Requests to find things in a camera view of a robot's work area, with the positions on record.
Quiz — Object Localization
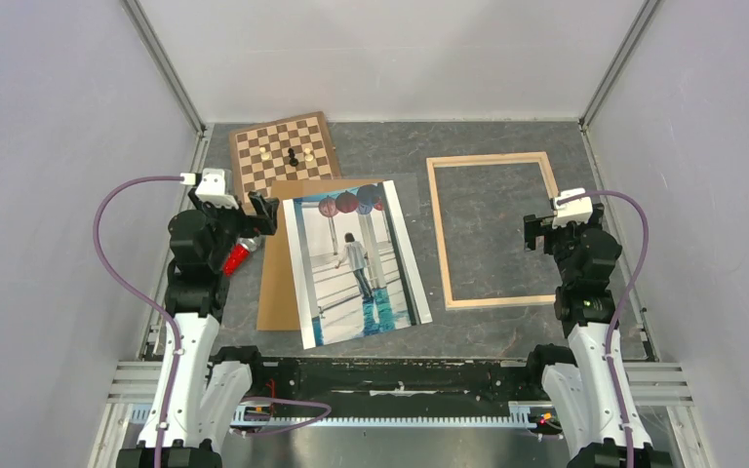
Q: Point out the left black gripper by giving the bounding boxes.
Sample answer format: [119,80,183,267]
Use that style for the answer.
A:
[188,188,278,270]

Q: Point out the wooden picture frame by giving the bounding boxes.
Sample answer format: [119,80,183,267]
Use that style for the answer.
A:
[426,151,559,311]

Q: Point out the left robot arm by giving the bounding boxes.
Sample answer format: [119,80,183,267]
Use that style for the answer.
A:
[116,191,280,467]

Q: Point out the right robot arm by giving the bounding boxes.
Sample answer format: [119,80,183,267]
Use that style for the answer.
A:
[523,204,673,467]

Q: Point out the printed photo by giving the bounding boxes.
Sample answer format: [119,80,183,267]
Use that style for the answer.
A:
[283,180,433,349]

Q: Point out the red toy microphone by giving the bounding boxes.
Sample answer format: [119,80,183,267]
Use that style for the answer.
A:
[222,236,263,277]

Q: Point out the black chess piece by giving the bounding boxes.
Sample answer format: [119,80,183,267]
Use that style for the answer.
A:
[288,147,299,168]

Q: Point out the brown cardboard backing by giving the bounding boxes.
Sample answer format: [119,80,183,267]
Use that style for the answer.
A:
[256,178,382,332]

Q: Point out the wooden chessboard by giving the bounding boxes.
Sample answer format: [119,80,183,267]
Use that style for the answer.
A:
[228,111,340,201]

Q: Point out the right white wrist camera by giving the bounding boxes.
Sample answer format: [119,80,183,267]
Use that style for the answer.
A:
[551,188,593,229]

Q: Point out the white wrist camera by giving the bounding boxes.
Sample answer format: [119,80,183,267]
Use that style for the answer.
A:
[195,168,237,209]
[551,188,593,229]

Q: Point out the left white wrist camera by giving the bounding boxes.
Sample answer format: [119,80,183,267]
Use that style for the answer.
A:
[195,168,237,209]

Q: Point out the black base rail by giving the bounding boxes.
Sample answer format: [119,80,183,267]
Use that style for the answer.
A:
[247,357,548,402]

